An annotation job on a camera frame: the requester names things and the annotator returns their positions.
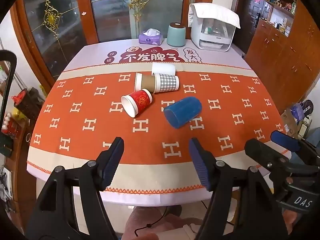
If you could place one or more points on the red box with white beads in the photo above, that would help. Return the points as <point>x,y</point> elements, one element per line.
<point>11,126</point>

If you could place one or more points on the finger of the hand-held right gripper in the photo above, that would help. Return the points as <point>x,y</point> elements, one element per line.
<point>285,140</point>
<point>261,151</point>

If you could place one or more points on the purple tissue box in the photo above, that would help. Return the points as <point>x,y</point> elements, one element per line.
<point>150,39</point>

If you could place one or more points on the teal canister with brown lid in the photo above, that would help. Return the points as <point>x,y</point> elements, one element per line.
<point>176,35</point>

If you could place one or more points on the person's leg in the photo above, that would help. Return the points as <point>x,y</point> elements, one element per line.
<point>155,217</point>

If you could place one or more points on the white folded towel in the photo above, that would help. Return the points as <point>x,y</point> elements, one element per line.
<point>212,12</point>

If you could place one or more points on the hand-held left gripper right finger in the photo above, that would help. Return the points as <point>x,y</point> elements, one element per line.
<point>200,163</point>

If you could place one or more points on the red paper cup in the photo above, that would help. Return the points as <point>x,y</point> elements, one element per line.
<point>140,101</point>

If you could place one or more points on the dark entrance door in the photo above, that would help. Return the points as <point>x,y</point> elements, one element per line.
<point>250,30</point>

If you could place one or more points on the wooden cabinet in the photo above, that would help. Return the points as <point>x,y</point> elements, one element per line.
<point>287,62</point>

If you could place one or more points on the wooden glass door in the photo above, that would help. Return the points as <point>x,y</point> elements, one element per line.
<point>155,12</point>
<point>62,37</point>

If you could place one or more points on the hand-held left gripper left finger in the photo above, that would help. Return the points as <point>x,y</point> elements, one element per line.
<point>113,160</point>

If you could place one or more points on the white paper cup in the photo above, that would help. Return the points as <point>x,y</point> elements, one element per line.
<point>163,68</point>

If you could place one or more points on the blue plastic cup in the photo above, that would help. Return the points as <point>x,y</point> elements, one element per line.
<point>185,111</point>

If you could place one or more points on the wall shelf with small goods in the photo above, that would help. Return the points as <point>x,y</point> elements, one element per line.
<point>281,12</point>

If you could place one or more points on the checked paper cup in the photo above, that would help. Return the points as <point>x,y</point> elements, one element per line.
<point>166,83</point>

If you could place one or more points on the dark basket with red decoration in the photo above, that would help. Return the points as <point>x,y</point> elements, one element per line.
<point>27,105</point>

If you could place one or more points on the cardboard box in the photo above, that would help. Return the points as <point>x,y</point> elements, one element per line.
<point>287,123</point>

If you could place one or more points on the blue bag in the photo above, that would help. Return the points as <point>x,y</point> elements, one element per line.
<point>297,112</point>

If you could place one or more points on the brown paper cup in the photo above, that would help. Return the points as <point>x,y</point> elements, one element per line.
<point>146,82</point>

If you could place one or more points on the white countertop appliance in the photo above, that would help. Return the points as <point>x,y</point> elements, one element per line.
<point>212,36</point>

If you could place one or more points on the orange patterned tablecloth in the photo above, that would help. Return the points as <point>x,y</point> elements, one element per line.
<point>82,135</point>

